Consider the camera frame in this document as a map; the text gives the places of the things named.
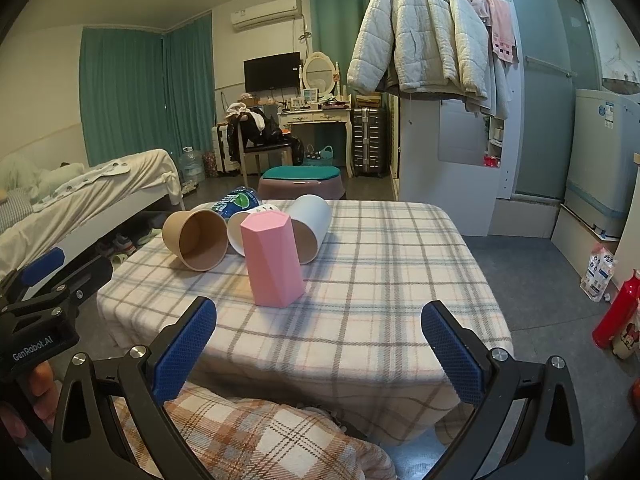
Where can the narrow green curtain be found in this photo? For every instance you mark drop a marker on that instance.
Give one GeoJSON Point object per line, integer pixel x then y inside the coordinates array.
{"type": "Point", "coordinates": [340, 25]}

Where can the green basket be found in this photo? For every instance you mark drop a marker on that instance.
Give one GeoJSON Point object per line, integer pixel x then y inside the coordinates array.
{"type": "Point", "coordinates": [320, 159]}

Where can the dark wooden chair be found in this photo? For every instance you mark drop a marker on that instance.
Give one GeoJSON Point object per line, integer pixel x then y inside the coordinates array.
{"type": "Point", "coordinates": [265, 149]}

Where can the red thermos bottle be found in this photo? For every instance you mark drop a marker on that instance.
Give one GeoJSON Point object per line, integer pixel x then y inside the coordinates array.
{"type": "Point", "coordinates": [617, 310]}

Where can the green topped ottoman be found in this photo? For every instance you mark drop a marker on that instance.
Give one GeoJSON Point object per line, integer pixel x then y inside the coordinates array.
{"type": "Point", "coordinates": [300, 177]}

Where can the person's left hand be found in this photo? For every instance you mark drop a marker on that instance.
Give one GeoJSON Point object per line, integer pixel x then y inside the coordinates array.
{"type": "Point", "coordinates": [44, 392]}

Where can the white wardrobe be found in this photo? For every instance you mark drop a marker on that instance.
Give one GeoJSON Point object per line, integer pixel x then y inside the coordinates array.
{"type": "Point", "coordinates": [425, 160]}

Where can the black television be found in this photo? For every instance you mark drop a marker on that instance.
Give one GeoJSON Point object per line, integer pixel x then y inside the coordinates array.
{"type": "Point", "coordinates": [272, 72]}

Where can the white puffer jacket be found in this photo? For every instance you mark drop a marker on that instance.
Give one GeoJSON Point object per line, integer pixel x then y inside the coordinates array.
{"type": "Point", "coordinates": [415, 35]}

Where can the white air conditioner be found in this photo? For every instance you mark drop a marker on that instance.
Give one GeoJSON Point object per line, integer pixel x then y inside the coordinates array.
{"type": "Point", "coordinates": [267, 12]}

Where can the pink towel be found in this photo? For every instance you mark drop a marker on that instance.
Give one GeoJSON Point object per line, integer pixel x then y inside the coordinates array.
{"type": "Point", "coordinates": [501, 30]}

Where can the pile of clothes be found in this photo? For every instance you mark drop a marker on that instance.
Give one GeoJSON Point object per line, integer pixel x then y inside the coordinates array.
{"type": "Point", "coordinates": [250, 127]}

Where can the shoes under bed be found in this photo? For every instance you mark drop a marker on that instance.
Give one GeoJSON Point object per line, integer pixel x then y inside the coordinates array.
{"type": "Point", "coordinates": [124, 245]}

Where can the frosted glass door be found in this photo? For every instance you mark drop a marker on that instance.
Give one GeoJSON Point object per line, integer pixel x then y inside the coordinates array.
{"type": "Point", "coordinates": [545, 110]}

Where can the dark ribbed suitcase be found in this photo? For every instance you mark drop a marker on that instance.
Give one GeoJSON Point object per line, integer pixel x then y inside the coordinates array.
{"type": "Point", "coordinates": [369, 142]}

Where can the white suitcase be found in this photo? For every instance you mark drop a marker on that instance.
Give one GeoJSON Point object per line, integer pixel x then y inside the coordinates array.
{"type": "Point", "coordinates": [220, 152]}

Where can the person's plaid pants leg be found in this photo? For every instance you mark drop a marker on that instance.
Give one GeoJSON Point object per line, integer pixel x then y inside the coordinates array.
{"type": "Point", "coordinates": [260, 440]}

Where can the white dressing table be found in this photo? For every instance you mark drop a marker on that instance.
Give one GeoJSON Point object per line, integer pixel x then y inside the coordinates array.
{"type": "Point", "coordinates": [312, 117]}

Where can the large white paper cup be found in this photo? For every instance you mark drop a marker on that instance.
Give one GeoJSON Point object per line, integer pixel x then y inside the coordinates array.
{"type": "Point", "coordinates": [312, 215]}

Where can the grey hanging garment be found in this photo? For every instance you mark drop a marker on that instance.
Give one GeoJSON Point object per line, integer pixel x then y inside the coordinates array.
{"type": "Point", "coordinates": [496, 87]}

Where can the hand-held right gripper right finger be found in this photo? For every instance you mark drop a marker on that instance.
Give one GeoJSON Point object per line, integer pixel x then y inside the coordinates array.
{"type": "Point", "coordinates": [452, 355]}

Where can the pink hexagonal cup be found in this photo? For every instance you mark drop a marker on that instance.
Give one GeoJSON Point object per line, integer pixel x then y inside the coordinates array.
{"type": "Point", "coordinates": [272, 265]}

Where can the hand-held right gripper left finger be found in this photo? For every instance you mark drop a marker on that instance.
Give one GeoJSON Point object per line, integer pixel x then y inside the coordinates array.
{"type": "Point", "coordinates": [182, 355]}

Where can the white washing machine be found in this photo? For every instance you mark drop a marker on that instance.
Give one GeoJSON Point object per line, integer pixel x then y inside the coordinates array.
{"type": "Point", "coordinates": [600, 160]}

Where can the plaid tablecloth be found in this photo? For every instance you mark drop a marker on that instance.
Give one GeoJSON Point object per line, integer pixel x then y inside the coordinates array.
{"type": "Point", "coordinates": [350, 285]}

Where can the bed with white sheet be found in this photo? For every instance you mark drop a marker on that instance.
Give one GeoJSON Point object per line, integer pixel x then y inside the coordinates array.
{"type": "Point", "coordinates": [90, 195]}

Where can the blue and green cup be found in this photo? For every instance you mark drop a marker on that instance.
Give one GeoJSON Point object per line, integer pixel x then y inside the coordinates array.
{"type": "Point", "coordinates": [237, 200]}

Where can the wide green curtain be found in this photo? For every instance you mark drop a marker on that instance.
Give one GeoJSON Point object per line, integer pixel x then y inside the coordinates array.
{"type": "Point", "coordinates": [130, 100]}

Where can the oval vanity mirror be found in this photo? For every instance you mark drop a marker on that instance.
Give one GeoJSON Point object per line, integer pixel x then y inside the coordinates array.
{"type": "Point", "coordinates": [319, 72]}

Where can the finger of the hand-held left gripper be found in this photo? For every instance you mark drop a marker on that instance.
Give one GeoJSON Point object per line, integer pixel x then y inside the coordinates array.
{"type": "Point", "coordinates": [92, 275]}
{"type": "Point", "coordinates": [44, 266]}

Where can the small white dotted cup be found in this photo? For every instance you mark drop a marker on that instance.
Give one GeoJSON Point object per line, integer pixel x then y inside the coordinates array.
{"type": "Point", "coordinates": [235, 236]}

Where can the brown paper cup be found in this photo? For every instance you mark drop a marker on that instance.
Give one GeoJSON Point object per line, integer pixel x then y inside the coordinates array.
{"type": "Point", "coordinates": [172, 235]}

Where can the clear water jug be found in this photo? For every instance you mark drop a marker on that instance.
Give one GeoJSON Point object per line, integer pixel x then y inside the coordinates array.
{"type": "Point", "coordinates": [191, 167]}

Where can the white printed bag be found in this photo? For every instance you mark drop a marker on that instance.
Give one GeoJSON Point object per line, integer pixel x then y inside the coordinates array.
{"type": "Point", "coordinates": [597, 272]}

